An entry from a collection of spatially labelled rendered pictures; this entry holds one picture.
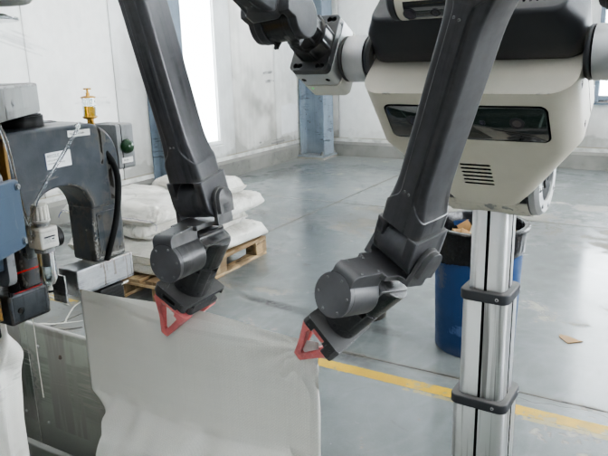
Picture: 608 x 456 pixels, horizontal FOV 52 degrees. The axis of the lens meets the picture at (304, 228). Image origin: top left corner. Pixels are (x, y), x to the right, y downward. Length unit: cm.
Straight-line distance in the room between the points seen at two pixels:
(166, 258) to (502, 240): 76
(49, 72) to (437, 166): 579
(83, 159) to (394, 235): 68
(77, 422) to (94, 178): 90
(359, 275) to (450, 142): 19
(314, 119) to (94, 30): 414
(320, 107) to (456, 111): 904
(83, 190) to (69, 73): 525
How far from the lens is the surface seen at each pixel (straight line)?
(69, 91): 648
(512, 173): 125
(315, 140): 980
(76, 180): 126
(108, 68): 682
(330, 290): 76
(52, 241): 116
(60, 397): 200
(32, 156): 120
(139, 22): 89
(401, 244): 78
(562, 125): 114
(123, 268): 136
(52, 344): 193
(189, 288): 99
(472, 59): 65
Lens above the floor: 144
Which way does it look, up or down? 15 degrees down
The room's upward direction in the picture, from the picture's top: 2 degrees counter-clockwise
